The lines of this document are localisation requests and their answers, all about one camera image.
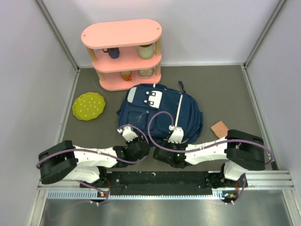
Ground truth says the navy blue student backpack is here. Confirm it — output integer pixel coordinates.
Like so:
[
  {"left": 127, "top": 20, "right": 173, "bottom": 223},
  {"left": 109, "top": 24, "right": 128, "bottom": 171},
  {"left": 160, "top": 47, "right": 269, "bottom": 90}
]
[{"left": 117, "top": 84, "right": 204, "bottom": 144}]

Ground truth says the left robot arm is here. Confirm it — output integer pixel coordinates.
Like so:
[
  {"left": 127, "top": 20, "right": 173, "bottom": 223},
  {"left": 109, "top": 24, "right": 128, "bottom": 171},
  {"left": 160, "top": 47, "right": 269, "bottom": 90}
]
[{"left": 36, "top": 125, "right": 150, "bottom": 187}]

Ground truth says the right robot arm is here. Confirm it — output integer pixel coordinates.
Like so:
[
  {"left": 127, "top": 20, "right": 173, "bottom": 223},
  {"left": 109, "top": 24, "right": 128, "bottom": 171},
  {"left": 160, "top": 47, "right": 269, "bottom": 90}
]
[{"left": 153, "top": 126, "right": 265, "bottom": 188}]

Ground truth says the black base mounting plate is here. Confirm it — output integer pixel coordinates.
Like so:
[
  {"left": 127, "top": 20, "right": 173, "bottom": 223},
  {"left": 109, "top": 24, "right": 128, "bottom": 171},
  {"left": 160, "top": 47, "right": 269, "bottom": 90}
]
[{"left": 79, "top": 170, "right": 249, "bottom": 190}]

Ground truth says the green polka dot plate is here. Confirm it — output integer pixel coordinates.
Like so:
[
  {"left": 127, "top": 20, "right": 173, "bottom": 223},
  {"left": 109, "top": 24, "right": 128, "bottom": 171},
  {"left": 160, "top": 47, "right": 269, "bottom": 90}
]
[{"left": 72, "top": 92, "right": 105, "bottom": 121}]

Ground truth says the small orange cup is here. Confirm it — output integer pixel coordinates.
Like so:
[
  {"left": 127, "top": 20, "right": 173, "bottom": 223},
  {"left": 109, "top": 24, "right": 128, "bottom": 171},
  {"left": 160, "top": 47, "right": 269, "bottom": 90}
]
[{"left": 120, "top": 71, "right": 131, "bottom": 81}]

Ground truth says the patterned ceramic bowl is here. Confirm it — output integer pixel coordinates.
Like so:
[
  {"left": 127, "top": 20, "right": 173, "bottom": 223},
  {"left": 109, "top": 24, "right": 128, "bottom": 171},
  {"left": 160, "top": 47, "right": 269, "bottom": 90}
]
[{"left": 138, "top": 68, "right": 154, "bottom": 79}]

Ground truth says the pink three-tier wooden shelf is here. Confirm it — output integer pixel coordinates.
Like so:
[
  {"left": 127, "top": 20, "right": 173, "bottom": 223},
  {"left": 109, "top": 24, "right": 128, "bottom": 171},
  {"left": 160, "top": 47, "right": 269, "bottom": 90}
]
[{"left": 81, "top": 19, "right": 162, "bottom": 91}]

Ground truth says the pale green mug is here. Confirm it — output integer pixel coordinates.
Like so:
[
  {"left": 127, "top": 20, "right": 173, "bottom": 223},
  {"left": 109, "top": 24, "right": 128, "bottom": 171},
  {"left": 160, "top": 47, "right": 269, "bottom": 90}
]
[{"left": 133, "top": 44, "right": 154, "bottom": 60}]

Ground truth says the dark blue mug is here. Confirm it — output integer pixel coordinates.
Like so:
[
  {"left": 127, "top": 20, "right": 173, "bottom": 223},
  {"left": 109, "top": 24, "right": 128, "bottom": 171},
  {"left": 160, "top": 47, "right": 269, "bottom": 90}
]
[{"left": 102, "top": 48, "right": 120, "bottom": 59}]

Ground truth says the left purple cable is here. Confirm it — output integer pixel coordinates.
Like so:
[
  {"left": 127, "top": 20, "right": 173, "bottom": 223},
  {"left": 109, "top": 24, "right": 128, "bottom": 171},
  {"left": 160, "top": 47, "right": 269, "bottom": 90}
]
[{"left": 35, "top": 124, "right": 150, "bottom": 205}]

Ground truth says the aluminium frame rail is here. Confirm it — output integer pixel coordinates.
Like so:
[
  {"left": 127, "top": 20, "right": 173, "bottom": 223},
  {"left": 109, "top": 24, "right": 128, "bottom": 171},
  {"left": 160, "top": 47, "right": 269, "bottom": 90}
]
[{"left": 29, "top": 170, "right": 301, "bottom": 226}]

